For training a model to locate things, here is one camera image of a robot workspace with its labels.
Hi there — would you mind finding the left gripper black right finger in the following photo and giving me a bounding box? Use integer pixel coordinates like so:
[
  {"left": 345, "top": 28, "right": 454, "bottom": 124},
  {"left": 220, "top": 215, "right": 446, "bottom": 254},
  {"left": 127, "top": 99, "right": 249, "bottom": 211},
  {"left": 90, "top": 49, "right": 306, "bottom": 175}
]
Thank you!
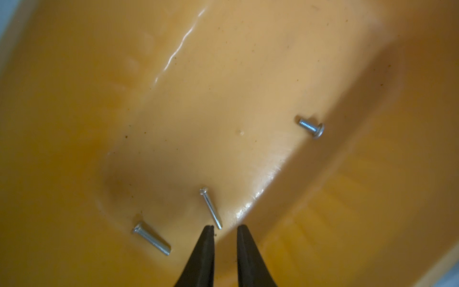
[{"left": 237, "top": 225, "right": 277, "bottom": 287}]

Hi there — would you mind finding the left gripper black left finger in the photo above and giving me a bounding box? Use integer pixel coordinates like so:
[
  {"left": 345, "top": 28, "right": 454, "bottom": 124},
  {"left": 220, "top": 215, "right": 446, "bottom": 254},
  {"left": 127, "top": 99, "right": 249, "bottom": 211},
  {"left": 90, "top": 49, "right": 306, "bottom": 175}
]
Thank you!
[{"left": 175, "top": 226, "right": 215, "bottom": 287}]

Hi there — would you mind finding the thick silver screw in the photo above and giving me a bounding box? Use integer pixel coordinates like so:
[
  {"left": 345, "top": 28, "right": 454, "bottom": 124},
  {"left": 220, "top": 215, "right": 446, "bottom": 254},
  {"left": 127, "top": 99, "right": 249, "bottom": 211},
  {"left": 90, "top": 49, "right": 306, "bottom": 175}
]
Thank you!
[{"left": 131, "top": 222, "right": 172, "bottom": 256}]

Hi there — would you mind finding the long thin silver screw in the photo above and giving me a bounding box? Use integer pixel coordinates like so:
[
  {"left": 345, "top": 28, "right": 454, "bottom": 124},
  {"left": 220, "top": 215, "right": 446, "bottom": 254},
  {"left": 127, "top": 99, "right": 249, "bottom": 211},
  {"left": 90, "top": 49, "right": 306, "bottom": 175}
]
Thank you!
[{"left": 200, "top": 187, "right": 222, "bottom": 230}]

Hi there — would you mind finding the short silver screw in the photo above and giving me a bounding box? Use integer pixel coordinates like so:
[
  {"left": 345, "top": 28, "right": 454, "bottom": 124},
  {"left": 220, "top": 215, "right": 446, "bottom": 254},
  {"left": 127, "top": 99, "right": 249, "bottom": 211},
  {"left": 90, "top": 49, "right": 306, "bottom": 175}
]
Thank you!
[{"left": 295, "top": 116, "right": 325, "bottom": 139}]

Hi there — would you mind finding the yellow plastic storage box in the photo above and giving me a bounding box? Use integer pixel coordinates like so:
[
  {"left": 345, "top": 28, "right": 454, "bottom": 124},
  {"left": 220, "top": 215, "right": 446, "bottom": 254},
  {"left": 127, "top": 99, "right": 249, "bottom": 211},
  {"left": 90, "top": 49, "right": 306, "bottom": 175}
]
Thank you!
[{"left": 1, "top": 1, "right": 459, "bottom": 287}]

